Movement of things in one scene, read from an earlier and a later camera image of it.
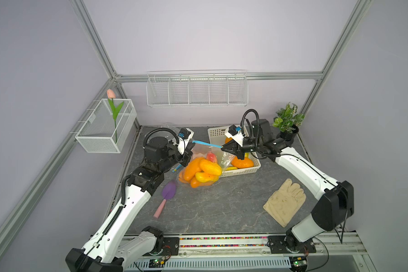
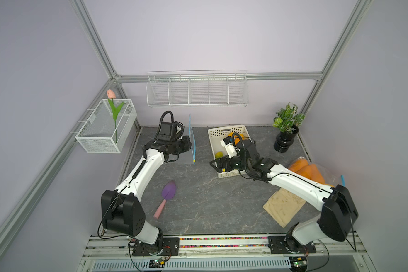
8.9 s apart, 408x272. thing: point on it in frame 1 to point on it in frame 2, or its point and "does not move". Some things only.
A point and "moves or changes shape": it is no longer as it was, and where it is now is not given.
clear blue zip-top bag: x=207 y=164 moves or changes shape
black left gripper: x=185 y=157 to x=187 y=144
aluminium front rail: x=326 y=245 does not move
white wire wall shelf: x=200 y=88 does not move
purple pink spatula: x=168 y=191 does not move
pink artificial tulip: x=111 y=94 does not move
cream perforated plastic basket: x=217 y=136 does not move
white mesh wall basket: x=105 y=130 does not move
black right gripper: x=236 y=151 to x=225 y=159
